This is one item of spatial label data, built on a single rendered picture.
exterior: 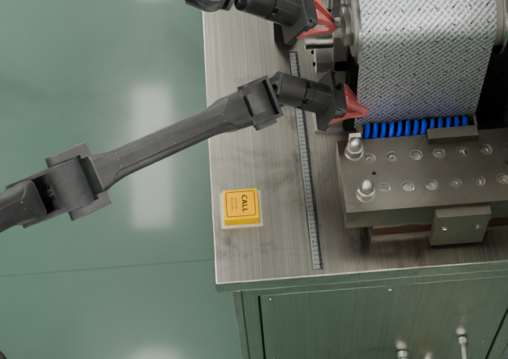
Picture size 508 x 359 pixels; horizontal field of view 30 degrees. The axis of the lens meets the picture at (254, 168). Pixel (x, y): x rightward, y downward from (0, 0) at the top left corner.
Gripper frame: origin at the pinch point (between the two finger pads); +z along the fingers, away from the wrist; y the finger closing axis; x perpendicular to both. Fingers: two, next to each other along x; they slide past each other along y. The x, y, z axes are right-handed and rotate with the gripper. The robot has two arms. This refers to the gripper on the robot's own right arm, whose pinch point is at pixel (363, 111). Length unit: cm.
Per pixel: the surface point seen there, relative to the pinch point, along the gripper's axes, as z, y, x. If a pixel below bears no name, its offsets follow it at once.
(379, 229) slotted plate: 7.8, 18.7, -10.8
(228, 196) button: -16.3, 8.1, -26.2
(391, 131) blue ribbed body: 5.7, 3.3, 0.3
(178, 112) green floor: 15, -83, -115
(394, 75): -1.2, 0.3, 11.8
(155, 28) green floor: 9, -120, -118
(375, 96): -0.9, 0.3, 5.1
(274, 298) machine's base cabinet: -3.7, 25.5, -32.6
